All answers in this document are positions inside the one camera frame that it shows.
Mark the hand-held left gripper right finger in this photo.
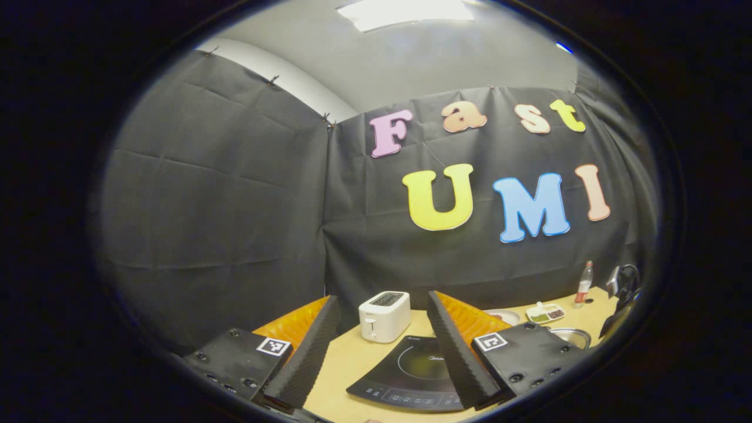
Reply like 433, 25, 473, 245
426, 290, 588, 411

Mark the white toaster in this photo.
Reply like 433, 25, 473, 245
358, 291, 412, 344

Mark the black induction cooktop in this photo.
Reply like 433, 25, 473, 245
345, 335, 466, 412

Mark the white divided bean dish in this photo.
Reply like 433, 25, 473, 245
526, 302, 566, 325

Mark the clear plastic water bottle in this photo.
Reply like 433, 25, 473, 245
574, 261, 594, 310

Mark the large ceiling light panel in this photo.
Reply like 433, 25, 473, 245
336, 0, 475, 33

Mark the stainless steel pot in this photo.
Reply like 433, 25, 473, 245
549, 327, 592, 351

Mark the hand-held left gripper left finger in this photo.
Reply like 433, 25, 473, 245
182, 295, 341, 414

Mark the black backdrop cloth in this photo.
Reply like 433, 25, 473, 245
97, 50, 659, 354

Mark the white round plate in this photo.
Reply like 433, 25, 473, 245
485, 308, 522, 327

